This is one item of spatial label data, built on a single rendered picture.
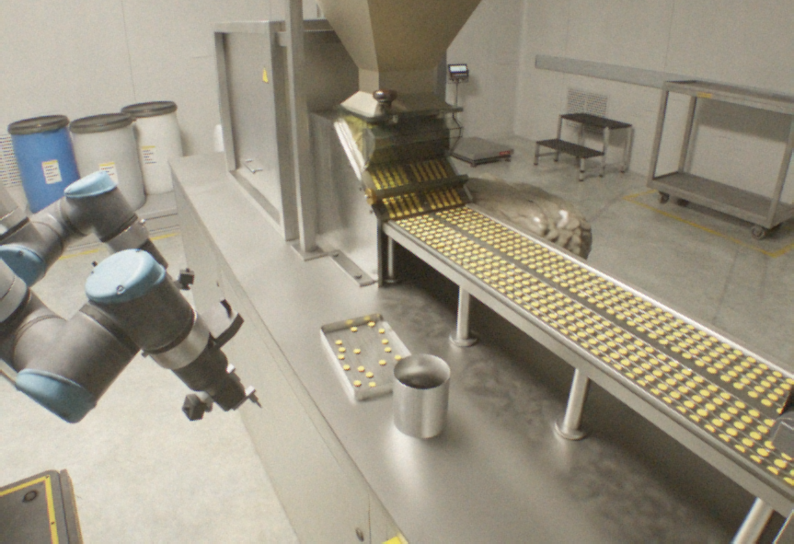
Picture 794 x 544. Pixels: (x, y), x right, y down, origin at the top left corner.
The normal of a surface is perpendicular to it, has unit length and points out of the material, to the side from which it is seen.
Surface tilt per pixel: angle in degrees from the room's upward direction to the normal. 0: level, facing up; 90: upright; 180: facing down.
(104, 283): 19
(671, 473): 0
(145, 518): 0
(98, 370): 80
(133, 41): 90
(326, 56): 90
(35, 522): 0
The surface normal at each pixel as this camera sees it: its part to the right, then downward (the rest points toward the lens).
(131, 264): -0.17, -0.74
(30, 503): 0.00, -0.91
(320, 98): 0.50, 0.36
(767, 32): -0.87, 0.21
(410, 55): 0.44, 0.75
